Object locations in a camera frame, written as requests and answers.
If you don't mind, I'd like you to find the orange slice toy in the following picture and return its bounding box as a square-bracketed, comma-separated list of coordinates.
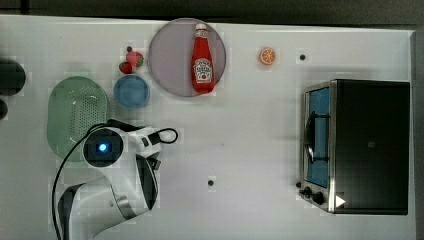
[258, 47, 276, 65]

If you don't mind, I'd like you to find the red plush ketchup bottle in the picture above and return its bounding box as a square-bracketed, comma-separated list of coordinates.
[190, 24, 215, 94]

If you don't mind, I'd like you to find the green oval colander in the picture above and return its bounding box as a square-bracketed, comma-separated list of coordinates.
[47, 76, 109, 159]

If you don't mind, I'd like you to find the grey round plate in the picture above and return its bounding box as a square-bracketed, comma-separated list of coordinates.
[148, 18, 226, 97]

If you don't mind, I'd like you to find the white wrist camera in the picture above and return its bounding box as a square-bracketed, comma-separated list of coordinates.
[135, 127, 178, 158]

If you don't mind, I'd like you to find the blue bowl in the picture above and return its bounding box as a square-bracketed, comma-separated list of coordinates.
[113, 75, 150, 109]

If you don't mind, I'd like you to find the black cylindrical pot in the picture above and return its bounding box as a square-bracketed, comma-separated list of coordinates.
[0, 58, 26, 96]

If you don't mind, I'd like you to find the pink plush strawberry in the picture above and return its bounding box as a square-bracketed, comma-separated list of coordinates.
[126, 51, 144, 68]

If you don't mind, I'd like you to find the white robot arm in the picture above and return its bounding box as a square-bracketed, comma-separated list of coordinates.
[57, 120, 161, 240]

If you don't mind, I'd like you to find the black camera cable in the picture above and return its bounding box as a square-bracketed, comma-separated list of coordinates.
[51, 123, 179, 240]

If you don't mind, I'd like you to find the red plush strawberry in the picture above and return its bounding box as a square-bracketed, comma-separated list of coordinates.
[119, 62, 133, 74]

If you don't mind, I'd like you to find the black toaster oven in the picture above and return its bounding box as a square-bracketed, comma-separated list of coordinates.
[296, 79, 411, 215]

